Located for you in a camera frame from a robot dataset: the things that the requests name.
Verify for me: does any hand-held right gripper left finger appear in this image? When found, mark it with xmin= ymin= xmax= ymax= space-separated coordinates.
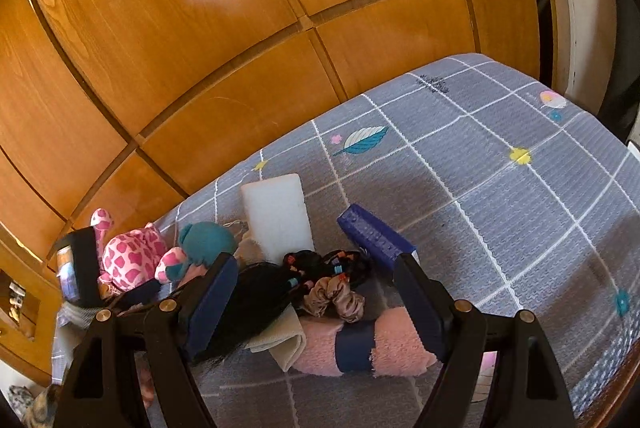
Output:
xmin=52 ymin=253 xmax=240 ymax=428

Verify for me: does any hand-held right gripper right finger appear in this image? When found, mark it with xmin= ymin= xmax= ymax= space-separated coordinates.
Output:
xmin=392 ymin=252 xmax=577 ymax=428

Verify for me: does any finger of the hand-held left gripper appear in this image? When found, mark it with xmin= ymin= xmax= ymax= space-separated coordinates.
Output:
xmin=107 ymin=280 xmax=162 ymax=309

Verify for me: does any pink spotted plush toy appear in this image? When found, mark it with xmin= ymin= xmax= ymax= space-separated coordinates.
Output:
xmin=90 ymin=208 xmax=188 ymax=293

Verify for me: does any pink towel blue band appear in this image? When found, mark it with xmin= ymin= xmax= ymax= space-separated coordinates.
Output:
xmin=292 ymin=305 xmax=438 ymax=377

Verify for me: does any black wig with coloured bands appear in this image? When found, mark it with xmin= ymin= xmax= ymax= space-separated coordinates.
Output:
xmin=192 ymin=249 xmax=373 ymax=364

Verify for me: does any teal plush toy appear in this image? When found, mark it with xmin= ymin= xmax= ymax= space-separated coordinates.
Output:
xmin=156 ymin=222 xmax=240 ymax=283

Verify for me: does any dark blue ribbed box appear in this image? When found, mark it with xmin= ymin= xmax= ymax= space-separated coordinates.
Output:
xmin=336 ymin=203 xmax=420 ymax=276

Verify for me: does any brown satin scrunchie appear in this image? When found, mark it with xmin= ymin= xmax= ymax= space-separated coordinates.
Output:
xmin=304 ymin=275 xmax=366 ymax=324

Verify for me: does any wooden glass-door cabinet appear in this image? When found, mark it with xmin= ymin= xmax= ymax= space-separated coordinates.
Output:
xmin=0 ymin=228 xmax=66 ymax=384

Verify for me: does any beige folded cloth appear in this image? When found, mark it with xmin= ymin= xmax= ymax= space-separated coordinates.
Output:
xmin=245 ymin=308 xmax=307 ymax=371

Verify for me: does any white foam block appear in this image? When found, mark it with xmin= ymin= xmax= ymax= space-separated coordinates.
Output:
xmin=240 ymin=173 xmax=316 ymax=261

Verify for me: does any grey checked bedspread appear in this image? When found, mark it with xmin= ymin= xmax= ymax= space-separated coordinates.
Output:
xmin=52 ymin=52 xmax=632 ymax=428

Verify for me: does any black and white patterned bag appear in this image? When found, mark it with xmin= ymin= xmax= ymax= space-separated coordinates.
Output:
xmin=7 ymin=385 xmax=57 ymax=428

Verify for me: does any wooden wardrobe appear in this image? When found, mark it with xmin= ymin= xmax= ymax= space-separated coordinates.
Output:
xmin=0 ymin=0 xmax=566 ymax=269

